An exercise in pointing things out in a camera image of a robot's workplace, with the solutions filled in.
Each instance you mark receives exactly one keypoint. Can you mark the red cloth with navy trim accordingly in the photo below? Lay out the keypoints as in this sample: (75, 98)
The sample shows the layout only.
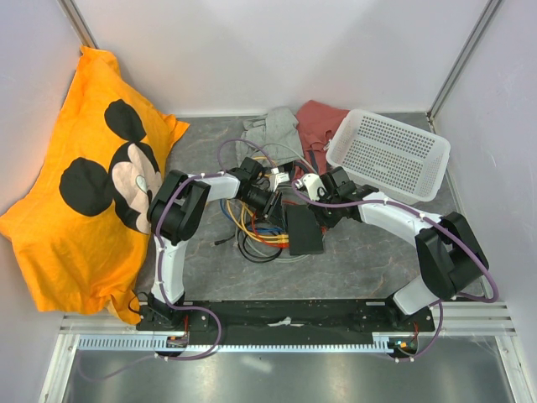
(317, 125)

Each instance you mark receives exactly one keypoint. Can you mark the white perforated plastic basket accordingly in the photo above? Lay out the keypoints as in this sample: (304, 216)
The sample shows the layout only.
(407, 163)

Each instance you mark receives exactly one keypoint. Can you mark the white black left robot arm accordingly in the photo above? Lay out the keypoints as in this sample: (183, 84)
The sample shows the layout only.
(176, 211)

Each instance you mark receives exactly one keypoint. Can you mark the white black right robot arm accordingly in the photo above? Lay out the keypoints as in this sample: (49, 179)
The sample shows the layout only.
(449, 255)

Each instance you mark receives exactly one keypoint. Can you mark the grey cloth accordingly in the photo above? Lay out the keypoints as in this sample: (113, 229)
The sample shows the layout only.
(276, 132)

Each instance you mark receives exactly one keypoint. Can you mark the grey slotted cable duct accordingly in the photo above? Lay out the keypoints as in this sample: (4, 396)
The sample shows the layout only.
(166, 344)

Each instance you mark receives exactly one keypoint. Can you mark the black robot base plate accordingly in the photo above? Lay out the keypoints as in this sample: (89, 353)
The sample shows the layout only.
(325, 320)

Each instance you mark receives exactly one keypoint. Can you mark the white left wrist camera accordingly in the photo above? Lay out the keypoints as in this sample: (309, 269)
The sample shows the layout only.
(277, 177)

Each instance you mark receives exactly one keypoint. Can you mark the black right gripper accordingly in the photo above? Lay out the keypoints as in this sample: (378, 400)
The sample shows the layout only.
(323, 221)

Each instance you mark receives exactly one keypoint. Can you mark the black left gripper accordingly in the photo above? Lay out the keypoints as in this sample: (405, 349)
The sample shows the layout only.
(273, 200)

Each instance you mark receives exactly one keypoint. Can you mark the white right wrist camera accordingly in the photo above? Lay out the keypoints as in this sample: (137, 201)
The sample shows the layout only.
(309, 189)

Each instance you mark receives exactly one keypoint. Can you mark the orange Mickey Mouse pillow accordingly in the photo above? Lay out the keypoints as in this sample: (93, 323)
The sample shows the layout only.
(81, 234)

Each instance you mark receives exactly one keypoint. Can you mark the black network switch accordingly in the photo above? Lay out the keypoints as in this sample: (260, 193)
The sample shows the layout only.
(305, 235)

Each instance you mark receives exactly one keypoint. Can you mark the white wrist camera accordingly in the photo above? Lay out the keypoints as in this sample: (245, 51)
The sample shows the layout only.
(277, 177)
(309, 189)

